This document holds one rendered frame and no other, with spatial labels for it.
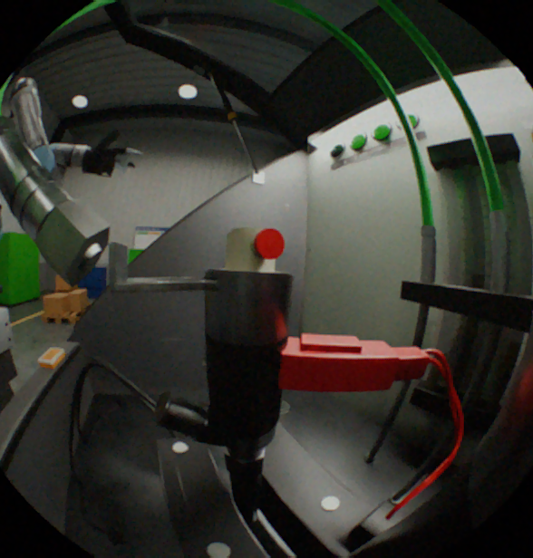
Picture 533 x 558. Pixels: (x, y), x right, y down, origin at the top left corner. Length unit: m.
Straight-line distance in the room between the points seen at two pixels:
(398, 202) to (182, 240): 0.38
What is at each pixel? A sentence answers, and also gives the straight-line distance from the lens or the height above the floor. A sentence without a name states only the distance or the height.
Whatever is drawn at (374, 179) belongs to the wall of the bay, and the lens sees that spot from 0.39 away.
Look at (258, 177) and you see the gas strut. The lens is 0.44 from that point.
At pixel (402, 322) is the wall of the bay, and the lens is 0.33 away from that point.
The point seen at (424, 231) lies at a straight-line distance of 0.23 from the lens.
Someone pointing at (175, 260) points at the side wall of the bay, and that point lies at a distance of 0.37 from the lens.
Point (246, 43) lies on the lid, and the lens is 0.59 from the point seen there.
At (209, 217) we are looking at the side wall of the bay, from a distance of 0.38.
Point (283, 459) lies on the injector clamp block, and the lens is 0.15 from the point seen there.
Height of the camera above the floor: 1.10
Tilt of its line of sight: 4 degrees down
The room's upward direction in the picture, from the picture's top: 3 degrees clockwise
